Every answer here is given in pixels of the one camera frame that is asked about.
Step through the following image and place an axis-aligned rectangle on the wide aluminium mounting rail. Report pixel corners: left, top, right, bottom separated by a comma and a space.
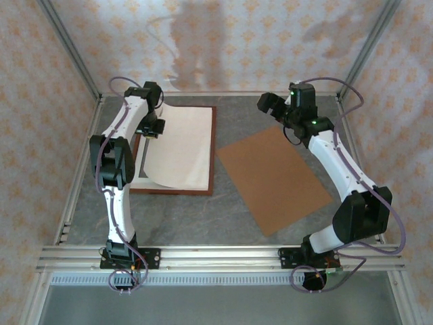
35, 244, 406, 273

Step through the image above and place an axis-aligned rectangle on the aluminium table side rail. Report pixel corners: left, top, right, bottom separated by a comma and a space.
53, 96, 106, 245
336, 96, 388, 245

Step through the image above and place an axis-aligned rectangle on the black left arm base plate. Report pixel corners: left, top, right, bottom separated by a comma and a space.
99, 248, 161, 270

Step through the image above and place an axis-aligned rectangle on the aluminium cage post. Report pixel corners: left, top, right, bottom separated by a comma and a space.
36, 0, 104, 102
337, 0, 404, 101

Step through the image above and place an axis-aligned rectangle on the blue poster photo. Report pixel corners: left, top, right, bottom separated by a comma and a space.
130, 102, 214, 191

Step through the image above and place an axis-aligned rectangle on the brown wooden picture frame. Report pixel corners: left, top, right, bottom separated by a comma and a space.
129, 105, 217, 198

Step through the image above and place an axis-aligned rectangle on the brown cardboard backing board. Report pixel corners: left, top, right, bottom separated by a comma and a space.
214, 125, 335, 238

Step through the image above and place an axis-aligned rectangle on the grey metal shelf plate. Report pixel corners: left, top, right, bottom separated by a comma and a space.
35, 284, 402, 325

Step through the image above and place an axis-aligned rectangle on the grey slotted cable duct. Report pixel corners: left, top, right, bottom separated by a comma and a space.
49, 273, 395, 287

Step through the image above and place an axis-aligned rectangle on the aluminium frame leg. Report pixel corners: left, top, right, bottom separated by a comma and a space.
18, 272, 51, 325
387, 272, 422, 325

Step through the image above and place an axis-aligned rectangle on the thin aluminium table rail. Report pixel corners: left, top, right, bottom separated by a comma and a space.
99, 90, 341, 99

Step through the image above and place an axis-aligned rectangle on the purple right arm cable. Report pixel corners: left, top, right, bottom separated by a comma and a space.
290, 77, 407, 294

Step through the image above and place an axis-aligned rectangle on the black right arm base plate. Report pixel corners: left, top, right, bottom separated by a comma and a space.
277, 246, 340, 270

